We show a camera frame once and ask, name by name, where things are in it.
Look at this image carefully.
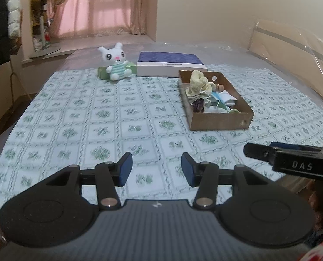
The purple velvet scrunchie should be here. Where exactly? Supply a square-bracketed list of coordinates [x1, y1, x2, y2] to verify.
[191, 98, 205, 112]

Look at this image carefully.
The light green cloth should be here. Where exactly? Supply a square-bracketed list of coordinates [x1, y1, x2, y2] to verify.
[228, 109, 241, 113]

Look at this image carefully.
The brown cardboard tray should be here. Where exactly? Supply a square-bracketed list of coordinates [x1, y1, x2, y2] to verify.
[179, 70, 254, 131]

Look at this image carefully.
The white rolled towel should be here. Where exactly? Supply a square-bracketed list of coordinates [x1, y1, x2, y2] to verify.
[219, 90, 238, 107]

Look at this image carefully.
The green patterned bed sheet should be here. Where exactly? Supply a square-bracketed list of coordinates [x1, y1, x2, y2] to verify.
[0, 65, 323, 208]

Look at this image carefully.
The blue face mask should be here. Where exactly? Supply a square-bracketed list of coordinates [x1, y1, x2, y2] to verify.
[210, 92, 230, 111]

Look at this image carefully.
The white cloth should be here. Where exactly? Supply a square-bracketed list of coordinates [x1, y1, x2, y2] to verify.
[188, 94, 212, 113]

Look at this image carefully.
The yellow towel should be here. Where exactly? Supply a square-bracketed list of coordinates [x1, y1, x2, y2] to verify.
[186, 70, 216, 97]

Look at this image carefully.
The wooden headboard in plastic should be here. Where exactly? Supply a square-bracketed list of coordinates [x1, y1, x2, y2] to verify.
[248, 20, 323, 98]

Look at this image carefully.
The green cardboard box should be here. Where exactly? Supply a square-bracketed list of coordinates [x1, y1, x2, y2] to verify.
[97, 62, 137, 80]

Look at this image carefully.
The white bunny plush toy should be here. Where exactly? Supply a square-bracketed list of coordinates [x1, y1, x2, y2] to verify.
[98, 42, 132, 81]

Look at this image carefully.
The blue and white flat box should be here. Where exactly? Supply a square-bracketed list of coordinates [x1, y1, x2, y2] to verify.
[136, 51, 208, 78]

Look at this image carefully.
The pink curtain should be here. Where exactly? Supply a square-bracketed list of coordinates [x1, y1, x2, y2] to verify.
[48, 0, 147, 39]

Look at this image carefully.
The wooden bookshelf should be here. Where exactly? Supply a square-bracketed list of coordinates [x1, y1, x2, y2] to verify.
[30, 0, 48, 36]

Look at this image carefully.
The white puffer jacket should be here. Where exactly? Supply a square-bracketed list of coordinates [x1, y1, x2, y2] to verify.
[5, 0, 22, 40]

